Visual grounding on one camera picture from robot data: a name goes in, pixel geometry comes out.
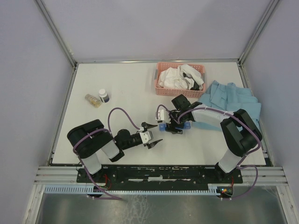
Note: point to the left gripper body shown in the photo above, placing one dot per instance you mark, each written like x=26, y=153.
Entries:
x=134, y=142

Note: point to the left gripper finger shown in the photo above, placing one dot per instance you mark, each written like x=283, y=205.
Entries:
x=152, y=144
x=145, y=126

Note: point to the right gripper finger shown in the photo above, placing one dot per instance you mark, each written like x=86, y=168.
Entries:
x=171, y=126
x=174, y=130

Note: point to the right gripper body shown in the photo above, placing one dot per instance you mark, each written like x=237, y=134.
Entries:
x=176, y=115

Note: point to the white capped pill bottle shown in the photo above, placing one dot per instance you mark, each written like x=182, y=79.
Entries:
x=103, y=95

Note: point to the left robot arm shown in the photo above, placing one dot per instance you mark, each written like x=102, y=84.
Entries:
x=89, y=138

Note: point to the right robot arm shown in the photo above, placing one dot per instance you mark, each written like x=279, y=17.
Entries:
x=239, y=130

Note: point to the clear pill bottle yellow pills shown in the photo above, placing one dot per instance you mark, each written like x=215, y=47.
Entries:
x=95, y=102

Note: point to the pink plastic basket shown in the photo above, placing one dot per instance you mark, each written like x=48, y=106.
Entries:
x=161, y=66

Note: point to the white cloth in basket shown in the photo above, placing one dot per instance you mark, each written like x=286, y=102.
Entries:
x=183, y=77

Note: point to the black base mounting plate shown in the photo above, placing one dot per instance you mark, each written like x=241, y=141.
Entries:
x=164, y=177

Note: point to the light blue cloth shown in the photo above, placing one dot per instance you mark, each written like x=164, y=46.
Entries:
x=232, y=98

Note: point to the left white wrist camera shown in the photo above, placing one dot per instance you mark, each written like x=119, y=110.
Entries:
x=146, y=136

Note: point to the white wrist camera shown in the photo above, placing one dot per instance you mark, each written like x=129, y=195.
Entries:
x=163, y=116
x=146, y=136

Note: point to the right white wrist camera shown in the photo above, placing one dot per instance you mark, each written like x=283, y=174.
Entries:
x=163, y=116

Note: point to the aluminium front rail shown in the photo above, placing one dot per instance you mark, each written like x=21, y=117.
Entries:
x=267, y=176

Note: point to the left aluminium frame post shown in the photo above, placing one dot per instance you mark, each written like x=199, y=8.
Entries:
x=46, y=15

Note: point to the aluminium frame post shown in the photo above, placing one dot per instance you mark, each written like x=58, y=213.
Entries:
x=46, y=15
x=269, y=12

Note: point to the right aluminium frame post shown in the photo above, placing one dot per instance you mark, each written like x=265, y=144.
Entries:
x=269, y=12

